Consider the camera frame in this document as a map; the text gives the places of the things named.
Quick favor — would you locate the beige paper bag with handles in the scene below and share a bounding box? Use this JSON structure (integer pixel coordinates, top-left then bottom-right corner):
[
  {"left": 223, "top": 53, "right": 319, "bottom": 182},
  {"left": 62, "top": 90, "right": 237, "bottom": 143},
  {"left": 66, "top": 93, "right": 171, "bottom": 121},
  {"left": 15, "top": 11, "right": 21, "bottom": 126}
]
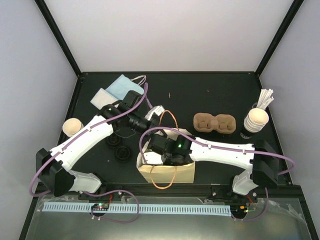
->
[{"left": 136, "top": 140, "right": 188, "bottom": 190}]

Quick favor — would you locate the right controller circuit board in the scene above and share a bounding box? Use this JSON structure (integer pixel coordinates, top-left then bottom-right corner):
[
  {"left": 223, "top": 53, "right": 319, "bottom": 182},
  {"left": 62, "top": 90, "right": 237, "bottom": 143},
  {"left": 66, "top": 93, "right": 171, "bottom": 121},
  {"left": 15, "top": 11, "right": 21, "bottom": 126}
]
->
[{"left": 230, "top": 205, "right": 257, "bottom": 214}]

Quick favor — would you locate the left black frame post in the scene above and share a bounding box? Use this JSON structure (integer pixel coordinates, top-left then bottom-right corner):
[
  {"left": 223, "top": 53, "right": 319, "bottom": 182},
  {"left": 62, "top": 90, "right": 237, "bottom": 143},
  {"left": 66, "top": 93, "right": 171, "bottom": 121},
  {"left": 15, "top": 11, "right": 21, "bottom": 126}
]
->
[{"left": 34, "top": 0, "right": 82, "bottom": 77}]

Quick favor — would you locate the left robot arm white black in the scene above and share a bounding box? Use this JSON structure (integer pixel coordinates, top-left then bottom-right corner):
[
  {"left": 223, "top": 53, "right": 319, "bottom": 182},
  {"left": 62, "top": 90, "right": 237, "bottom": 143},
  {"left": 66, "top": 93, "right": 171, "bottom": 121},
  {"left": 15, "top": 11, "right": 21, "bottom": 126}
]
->
[{"left": 36, "top": 90, "right": 165, "bottom": 200}]

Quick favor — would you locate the light blue slotted cable duct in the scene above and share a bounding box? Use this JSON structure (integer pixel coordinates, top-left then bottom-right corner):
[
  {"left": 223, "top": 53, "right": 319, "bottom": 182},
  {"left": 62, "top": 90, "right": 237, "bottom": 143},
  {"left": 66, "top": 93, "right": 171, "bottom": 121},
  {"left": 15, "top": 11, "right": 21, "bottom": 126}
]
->
[{"left": 42, "top": 202, "right": 232, "bottom": 217}]

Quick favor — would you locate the black cup lid single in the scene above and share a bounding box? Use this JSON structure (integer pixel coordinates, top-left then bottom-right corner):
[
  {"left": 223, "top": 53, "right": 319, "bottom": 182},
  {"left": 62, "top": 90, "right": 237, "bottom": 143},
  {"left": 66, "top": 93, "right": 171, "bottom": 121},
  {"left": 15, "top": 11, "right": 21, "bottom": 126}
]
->
[{"left": 114, "top": 145, "right": 132, "bottom": 163}]

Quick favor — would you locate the stack of black cup lids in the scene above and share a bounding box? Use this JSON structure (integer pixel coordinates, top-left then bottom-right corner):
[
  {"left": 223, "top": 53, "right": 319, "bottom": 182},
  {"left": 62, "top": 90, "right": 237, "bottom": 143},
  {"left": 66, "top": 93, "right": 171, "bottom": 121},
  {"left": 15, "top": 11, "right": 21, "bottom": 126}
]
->
[{"left": 105, "top": 134, "right": 122, "bottom": 149}]

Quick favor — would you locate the light blue paper bag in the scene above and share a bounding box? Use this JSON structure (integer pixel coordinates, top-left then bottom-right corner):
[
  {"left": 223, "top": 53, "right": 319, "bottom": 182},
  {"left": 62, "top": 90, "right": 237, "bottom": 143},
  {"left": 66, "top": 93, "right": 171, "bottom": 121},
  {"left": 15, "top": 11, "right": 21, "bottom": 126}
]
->
[{"left": 90, "top": 74, "right": 147, "bottom": 110}]

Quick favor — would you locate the black frame post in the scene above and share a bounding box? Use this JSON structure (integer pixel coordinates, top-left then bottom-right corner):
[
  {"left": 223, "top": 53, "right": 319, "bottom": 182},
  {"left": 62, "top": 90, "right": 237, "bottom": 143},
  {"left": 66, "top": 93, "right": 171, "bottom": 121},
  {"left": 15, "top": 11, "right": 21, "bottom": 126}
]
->
[
  {"left": 255, "top": 0, "right": 304, "bottom": 77},
  {"left": 34, "top": 0, "right": 82, "bottom": 77}
]

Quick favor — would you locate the left controller circuit board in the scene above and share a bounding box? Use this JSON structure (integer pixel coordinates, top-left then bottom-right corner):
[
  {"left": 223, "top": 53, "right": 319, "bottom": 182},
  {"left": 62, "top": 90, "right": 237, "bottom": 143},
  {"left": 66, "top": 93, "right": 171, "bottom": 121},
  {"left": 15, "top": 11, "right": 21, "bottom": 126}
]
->
[{"left": 91, "top": 203, "right": 109, "bottom": 212}]

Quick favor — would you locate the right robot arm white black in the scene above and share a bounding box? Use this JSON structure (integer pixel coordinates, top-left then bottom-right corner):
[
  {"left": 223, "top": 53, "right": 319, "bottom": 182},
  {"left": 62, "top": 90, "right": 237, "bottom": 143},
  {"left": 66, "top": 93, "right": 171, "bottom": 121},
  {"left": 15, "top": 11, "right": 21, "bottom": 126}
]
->
[{"left": 143, "top": 134, "right": 279, "bottom": 202}]

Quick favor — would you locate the controller circuit board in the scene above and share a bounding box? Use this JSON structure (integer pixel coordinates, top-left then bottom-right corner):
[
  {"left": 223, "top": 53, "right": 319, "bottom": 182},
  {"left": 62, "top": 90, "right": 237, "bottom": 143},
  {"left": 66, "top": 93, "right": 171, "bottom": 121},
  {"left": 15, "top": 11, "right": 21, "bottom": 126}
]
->
[
  {"left": 91, "top": 203, "right": 109, "bottom": 212},
  {"left": 230, "top": 205, "right": 257, "bottom": 214}
]

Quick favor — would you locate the right black frame post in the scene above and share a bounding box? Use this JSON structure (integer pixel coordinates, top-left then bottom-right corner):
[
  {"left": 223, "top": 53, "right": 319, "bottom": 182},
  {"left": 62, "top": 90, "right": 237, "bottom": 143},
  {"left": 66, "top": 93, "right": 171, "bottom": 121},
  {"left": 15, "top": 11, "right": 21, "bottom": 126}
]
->
[{"left": 255, "top": 0, "right": 304, "bottom": 77}]

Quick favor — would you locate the stack of white paper cups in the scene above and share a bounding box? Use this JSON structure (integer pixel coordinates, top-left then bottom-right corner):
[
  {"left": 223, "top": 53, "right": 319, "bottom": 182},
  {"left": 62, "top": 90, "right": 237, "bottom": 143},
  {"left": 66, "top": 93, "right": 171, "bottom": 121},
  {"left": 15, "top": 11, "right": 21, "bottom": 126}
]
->
[{"left": 240, "top": 107, "right": 270, "bottom": 139}]

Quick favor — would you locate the white cup stack left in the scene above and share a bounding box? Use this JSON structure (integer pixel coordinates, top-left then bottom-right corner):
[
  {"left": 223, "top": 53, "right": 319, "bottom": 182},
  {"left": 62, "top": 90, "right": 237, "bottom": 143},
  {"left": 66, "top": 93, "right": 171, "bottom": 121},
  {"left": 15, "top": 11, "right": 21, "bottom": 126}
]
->
[{"left": 62, "top": 118, "right": 84, "bottom": 138}]

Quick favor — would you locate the clear glass straw jar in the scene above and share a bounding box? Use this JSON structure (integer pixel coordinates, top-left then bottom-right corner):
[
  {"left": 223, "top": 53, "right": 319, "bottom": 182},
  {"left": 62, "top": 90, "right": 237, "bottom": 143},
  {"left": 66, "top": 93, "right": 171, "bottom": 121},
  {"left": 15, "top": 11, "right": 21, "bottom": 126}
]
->
[{"left": 251, "top": 102, "right": 261, "bottom": 109}]

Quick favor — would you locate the brown cardboard cup carrier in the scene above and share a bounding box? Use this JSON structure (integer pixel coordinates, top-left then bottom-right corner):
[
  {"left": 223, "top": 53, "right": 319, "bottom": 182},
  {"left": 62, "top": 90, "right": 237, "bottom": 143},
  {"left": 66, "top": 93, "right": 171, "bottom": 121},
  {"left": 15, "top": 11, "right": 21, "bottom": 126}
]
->
[{"left": 193, "top": 112, "right": 237, "bottom": 135}]

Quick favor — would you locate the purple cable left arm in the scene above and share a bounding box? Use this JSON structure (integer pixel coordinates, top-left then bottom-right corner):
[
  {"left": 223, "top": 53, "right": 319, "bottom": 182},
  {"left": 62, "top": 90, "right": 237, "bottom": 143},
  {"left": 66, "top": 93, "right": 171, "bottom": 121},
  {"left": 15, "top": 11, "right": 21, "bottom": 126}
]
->
[{"left": 29, "top": 82, "right": 157, "bottom": 197}]

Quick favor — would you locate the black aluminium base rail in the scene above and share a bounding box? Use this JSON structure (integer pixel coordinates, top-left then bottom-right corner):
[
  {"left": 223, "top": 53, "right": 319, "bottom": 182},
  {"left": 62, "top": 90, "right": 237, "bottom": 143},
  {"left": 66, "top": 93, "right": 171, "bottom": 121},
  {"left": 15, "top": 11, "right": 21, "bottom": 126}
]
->
[{"left": 77, "top": 183, "right": 258, "bottom": 202}]

